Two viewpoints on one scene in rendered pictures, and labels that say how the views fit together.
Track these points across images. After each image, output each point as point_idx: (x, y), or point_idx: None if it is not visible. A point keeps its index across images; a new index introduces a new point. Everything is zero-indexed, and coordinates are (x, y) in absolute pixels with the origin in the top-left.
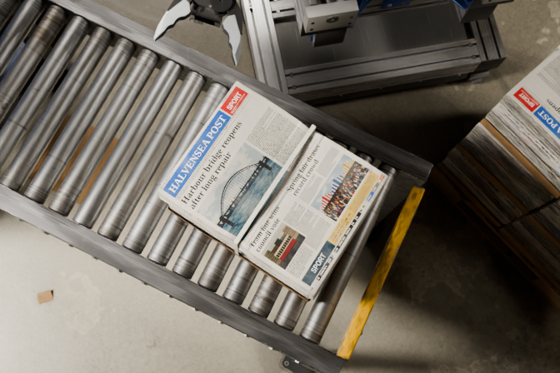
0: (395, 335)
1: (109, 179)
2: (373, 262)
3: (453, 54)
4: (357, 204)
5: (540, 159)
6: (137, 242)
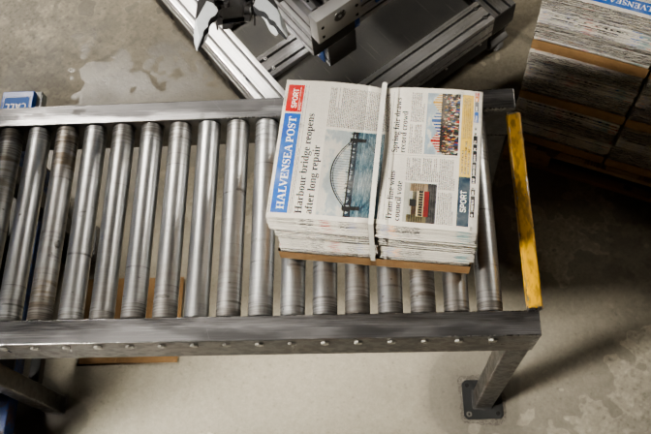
0: (563, 326)
1: (201, 259)
2: (499, 266)
3: (464, 24)
4: (469, 130)
5: (608, 45)
6: (263, 305)
